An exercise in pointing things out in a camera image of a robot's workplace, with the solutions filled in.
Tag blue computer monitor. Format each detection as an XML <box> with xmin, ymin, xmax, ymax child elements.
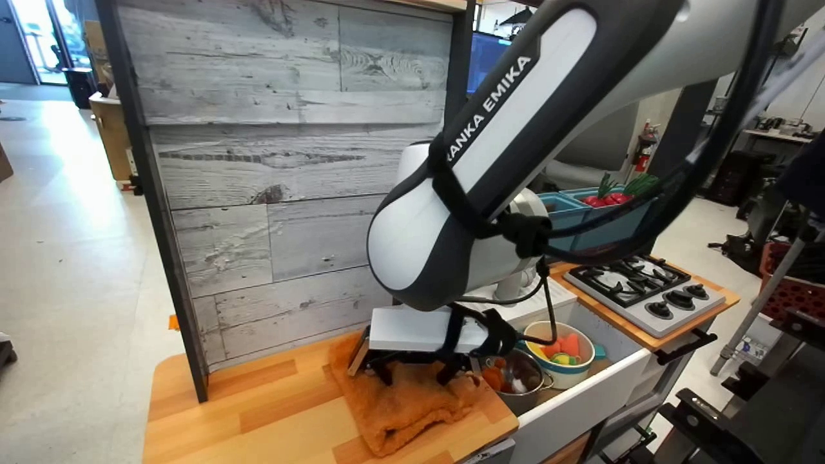
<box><xmin>464</xmin><ymin>32</ymin><xmax>514</xmax><ymax>97</ymax></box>

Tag teal planter box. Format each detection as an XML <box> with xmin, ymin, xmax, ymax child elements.
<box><xmin>540</xmin><ymin>187</ymin><xmax>660</xmax><ymax>264</ymax></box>

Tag steel pot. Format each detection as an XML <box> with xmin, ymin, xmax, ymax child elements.
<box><xmin>475</xmin><ymin>345</ymin><xmax>555</xmax><ymax>419</ymax></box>

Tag red perforated crate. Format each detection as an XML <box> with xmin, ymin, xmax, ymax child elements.
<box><xmin>758</xmin><ymin>237</ymin><xmax>825</xmax><ymax>331</ymax></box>

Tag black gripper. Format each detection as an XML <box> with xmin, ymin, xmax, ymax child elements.
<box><xmin>358</xmin><ymin>305</ymin><xmax>526</xmax><ymax>388</ymax></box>

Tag red radish toy green leaves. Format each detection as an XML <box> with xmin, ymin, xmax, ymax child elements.
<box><xmin>586</xmin><ymin>171</ymin><xmax>664</xmax><ymax>211</ymax></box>

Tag white toy sink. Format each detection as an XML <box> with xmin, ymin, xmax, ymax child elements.
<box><xmin>475</xmin><ymin>271</ymin><xmax>691</xmax><ymax>464</ymax></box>

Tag pink plush carrot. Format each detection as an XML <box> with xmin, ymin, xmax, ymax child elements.
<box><xmin>555</xmin><ymin>334</ymin><xmax>588</xmax><ymax>363</ymax></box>

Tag white bowl teal outside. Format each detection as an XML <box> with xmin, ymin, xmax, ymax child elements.
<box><xmin>518</xmin><ymin>317</ymin><xmax>608</xmax><ymax>392</ymax></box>

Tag yellow toy corn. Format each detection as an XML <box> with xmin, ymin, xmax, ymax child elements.
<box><xmin>526</xmin><ymin>341</ymin><xmax>563</xmax><ymax>366</ymax></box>

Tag grey metal pole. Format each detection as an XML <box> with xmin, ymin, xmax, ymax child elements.
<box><xmin>709</xmin><ymin>232</ymin><xmax>812</xmax><ymax>379</ymax></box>

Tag orange plush toy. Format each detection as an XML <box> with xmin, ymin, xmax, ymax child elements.
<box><xmin>481</xmin><ymin>358</ymin><xmax>511</xmax><ymax>398</ymax></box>

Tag orange cloth towel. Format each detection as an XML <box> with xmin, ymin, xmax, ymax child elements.
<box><xmin>323</xmin><ymin>331</ymin><xmax>504</xmax><ymax>459</ymax></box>

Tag grey toy stove black grates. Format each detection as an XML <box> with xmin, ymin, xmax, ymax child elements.
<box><xmin>563</xmin><ymin>254</ymin><xmax>729</xmax><ymax>341</ymax></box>

